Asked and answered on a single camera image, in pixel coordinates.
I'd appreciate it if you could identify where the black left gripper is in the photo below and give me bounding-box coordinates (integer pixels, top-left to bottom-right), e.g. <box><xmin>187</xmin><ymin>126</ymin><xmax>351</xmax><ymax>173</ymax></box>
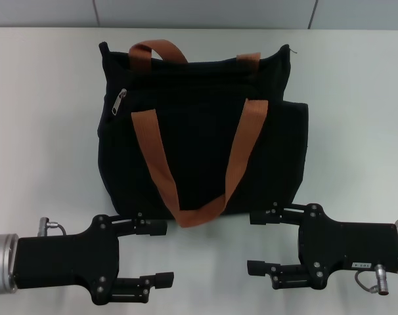
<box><xmin>13</xmin><ymin>211</ymin><xmax>175</xmax><ymax>305</ymax></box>

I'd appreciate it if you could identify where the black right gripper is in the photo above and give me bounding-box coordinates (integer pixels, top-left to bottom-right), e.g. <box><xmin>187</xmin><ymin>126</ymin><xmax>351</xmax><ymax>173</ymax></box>
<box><xmin>246</xmin><ymin>202</ymin><xmax>398</xmax><ymax>291</ymax></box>

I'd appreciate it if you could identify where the black fabric food bag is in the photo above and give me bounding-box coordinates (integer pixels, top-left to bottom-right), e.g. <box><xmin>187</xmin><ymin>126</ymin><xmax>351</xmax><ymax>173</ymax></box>
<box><xmin>96</xmin><ymin>41</ymin><xmax>310</xmax><ymax>220</ymax></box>

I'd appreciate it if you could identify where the silver metal zipper pull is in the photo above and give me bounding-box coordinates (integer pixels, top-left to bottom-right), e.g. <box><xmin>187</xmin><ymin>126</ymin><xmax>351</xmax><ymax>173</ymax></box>
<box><xmin>110</xmin><ymin>87</ymin><xmax>128</xmax><ymax>116</ymax></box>

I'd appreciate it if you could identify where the orange webbing bag handle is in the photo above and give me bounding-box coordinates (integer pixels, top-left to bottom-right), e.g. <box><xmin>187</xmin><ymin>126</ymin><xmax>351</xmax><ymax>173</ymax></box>
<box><xmin>131</xmin><ymin>97</ymin><xmax>269</xmax><ymax>229</ymax></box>
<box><xmin>129</xmin><ymin>39</ymin><xmax>261</xmax><ymax>72</ymax></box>

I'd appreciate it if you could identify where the left arm connector cable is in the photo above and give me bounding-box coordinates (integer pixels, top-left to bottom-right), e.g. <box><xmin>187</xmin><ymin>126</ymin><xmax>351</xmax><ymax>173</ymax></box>
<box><xmin>37</xmin><ymin>216</ymin><xmax>67</xmax><ymax>237</ymax></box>

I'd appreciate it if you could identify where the arm connector cable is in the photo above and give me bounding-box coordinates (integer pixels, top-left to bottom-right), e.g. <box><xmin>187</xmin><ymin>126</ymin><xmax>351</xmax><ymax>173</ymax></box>
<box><xmin>355</xmin><ymin>264</ymin><xmax>389</xmax><ymax>298</ymax></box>
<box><xmin>37</xmin><ymin>216</ymin><xmax>67</xmax><ymax>237</ymax></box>

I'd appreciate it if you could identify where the right arm connector cable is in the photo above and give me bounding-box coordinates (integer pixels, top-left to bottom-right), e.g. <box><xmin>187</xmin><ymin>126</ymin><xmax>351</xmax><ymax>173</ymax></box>
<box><xmin>355</xmin><ymin>264</ymin><xmax>389</xmax><ymax>298</ymax></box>

